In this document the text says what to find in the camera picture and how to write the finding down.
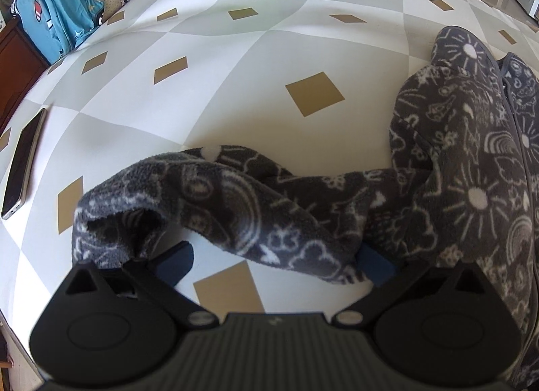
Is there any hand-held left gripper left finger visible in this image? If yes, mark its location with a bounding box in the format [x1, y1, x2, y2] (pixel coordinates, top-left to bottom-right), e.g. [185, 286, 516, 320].
[63, 241, 220, 330]

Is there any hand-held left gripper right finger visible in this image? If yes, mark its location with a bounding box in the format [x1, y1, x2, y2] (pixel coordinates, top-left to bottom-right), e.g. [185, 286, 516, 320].
[326, 244, 491, 330]

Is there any grey doodle print fleece jacket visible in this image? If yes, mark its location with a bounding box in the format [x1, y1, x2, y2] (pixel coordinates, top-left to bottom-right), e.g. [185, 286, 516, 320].
[72, 25, 539, 391]

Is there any smartphone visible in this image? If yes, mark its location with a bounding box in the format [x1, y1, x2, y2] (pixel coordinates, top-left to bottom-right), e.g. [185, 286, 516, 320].
[1, 108, 48, 221]

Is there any dark wooden cabinet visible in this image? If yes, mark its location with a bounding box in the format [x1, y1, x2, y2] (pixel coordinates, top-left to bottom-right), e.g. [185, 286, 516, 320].
[0, 18, 51, 130]

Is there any blue cartoon print garment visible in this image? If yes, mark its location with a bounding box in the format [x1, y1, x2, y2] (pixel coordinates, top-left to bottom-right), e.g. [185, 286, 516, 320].
[9, 0, 106, 65]

